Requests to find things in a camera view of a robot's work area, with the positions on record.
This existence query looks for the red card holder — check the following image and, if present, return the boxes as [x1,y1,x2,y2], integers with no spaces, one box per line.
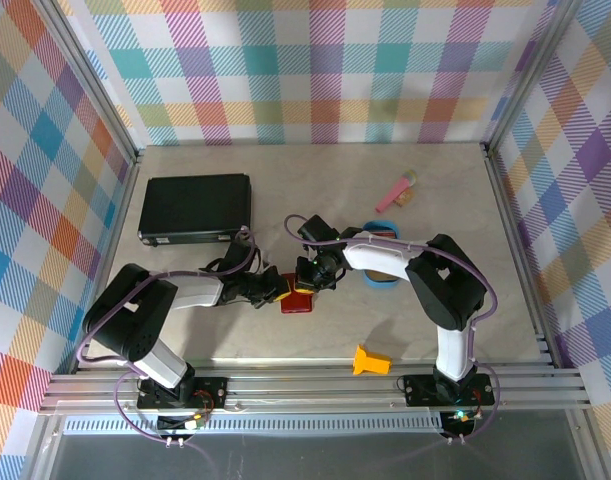
[278,272,317,315]

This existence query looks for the blue oval card tin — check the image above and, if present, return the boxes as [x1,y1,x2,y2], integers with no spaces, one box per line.
[359,220,402,290]

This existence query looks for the pink toy microphone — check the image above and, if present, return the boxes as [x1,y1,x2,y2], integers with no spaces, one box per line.
[375,169,419,214]

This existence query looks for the black briefcase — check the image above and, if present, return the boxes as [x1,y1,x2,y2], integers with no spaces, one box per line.
[137,172,254,248]

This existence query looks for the yellow plastic stand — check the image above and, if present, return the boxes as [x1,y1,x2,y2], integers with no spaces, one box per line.
[352,343,393,377]

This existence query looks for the aluminium frame rail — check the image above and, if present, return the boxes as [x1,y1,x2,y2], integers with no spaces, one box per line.
[38,366,592,417]

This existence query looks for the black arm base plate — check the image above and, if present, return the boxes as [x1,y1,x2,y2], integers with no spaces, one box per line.
[136,376,230,410]
[402,372,497,408]

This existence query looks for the grey slotted cable duct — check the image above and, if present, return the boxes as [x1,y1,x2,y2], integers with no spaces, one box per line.
[63,417,445,436]

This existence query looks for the aluminium side rail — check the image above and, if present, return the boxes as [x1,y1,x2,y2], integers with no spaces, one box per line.
[69,149,146,376]
[482,147,559,371]

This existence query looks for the black controller bracket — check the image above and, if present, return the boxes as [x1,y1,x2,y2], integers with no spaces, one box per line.
[156,412,203,436]
[439,408,481,439]

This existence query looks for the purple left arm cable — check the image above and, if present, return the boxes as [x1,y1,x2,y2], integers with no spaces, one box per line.
[78,226,259,447]

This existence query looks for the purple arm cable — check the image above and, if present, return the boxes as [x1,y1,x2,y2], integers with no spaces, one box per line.
[283,213,502,444]
[78,226,259,447]

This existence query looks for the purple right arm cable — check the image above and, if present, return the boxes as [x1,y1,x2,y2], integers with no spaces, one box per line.
[283,213,502,444]

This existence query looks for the aluminium frame post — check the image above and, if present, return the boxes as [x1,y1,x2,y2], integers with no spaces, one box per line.
[479,0,586,161]
[34,0,145,169]

